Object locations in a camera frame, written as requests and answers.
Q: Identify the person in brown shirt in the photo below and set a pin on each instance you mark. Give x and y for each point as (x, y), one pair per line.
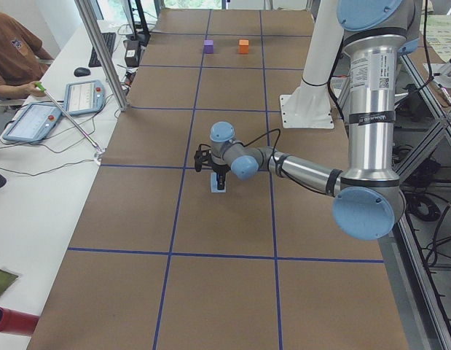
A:
(23, 60)

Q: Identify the black computer mouse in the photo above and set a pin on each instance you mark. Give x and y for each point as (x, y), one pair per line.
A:
(82, 72)

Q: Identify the green notebook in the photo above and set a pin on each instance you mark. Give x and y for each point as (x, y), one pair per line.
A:
(6, 280)

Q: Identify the white camera pedestal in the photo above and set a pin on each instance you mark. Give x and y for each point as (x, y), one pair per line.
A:
(309, 105)

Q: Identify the blue teach pendant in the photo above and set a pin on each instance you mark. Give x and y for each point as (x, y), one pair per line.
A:
(84, 97)
(34, 123)

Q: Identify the light blue foam block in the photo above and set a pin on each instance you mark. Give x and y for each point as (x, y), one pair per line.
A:
(215, 184)

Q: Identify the aluminium frame post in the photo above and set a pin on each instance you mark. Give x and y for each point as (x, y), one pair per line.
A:
(90, 22)

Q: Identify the metal reacher grabber tool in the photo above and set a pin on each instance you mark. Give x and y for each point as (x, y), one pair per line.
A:
(98, 149)

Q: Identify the near blue teach pendant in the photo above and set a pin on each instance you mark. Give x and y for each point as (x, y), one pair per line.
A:
(34, 123)

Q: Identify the red cylinder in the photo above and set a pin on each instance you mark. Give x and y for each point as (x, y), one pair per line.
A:
(17, 323)

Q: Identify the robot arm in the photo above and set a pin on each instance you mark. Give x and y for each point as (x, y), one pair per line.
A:
(368, 201)

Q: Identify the black monitor stand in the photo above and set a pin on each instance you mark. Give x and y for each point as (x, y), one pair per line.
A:
(141, 31)

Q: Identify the black power adapter box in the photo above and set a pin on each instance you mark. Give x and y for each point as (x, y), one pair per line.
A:
(132, 53)

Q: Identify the purple foam block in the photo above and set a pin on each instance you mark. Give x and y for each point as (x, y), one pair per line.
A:
(208, 46)

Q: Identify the far blue teach pendant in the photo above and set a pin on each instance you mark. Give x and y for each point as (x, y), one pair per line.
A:
(84, 97)

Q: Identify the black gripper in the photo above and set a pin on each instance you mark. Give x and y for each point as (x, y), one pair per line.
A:
(220, 170)

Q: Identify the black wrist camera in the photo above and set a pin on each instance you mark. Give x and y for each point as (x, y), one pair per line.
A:
(202, 157)

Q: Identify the orange foam block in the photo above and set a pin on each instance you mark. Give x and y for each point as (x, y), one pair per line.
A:
(243, 46)

